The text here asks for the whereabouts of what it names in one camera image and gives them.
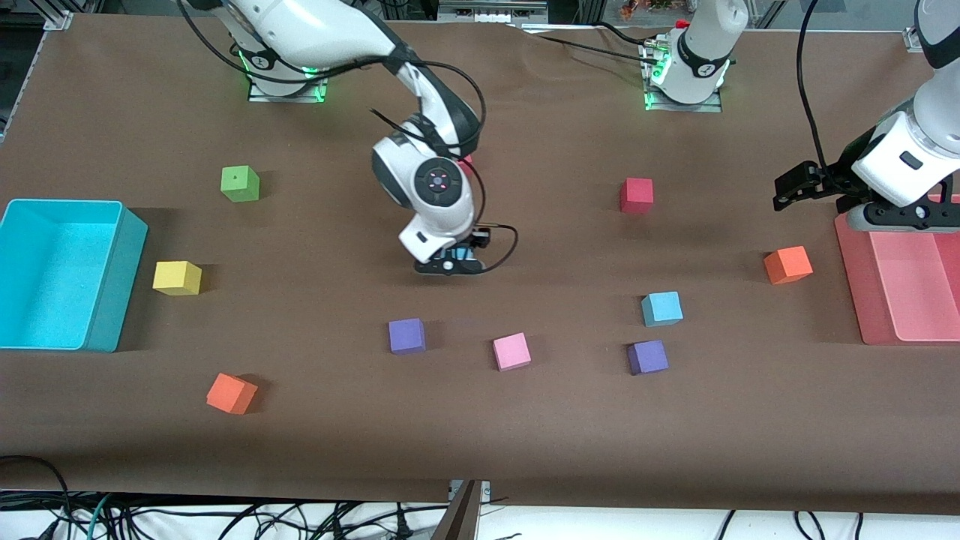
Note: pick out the red foam block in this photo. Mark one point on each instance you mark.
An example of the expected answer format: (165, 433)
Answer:
(637, 196)
(467, 166)

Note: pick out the green foam block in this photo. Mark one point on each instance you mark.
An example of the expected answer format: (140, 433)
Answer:
(240, 184)

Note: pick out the purple foam block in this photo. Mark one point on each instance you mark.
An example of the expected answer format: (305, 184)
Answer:
(407, 336)
(648, 358)

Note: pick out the metal post bracket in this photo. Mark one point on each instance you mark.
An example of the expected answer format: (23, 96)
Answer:
(452, 491)

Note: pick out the yellow foam block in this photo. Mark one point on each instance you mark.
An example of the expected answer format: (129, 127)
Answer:
(177, 277)

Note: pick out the light blue foam block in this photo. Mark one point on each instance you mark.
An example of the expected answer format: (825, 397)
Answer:
(662, 309)
(469, 254)

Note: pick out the aluminium corner bracket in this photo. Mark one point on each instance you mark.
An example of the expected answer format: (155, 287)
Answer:
(916, 39)
(60, 20)

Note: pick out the pink foam block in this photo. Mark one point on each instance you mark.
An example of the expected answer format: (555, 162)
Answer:
(512, 352)

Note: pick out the orange foam block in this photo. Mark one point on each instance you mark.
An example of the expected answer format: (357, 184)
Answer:
(788, 265)
(232, 394)

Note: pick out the cyan plastic bin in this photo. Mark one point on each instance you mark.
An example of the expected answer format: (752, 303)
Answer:
(52, 277)

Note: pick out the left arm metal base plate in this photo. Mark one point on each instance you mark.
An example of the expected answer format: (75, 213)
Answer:
(675, 108)

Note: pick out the black camera post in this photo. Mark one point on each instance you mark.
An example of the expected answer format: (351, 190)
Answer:
(459, 521)

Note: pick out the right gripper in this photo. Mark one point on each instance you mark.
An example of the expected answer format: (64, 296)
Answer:
(479, 240)

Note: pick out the brown table cover sheet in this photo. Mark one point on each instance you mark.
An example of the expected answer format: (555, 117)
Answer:
(480, 420)

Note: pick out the aluminium frame bar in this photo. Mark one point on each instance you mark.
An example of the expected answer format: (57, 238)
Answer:
(487, 11)

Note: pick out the pink plastic bin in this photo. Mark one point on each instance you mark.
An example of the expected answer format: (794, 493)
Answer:
(907, 285)

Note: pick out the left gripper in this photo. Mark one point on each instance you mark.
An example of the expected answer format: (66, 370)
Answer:
(834, 180)

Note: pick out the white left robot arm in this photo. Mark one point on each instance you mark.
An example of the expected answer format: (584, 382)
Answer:
(705, 52)

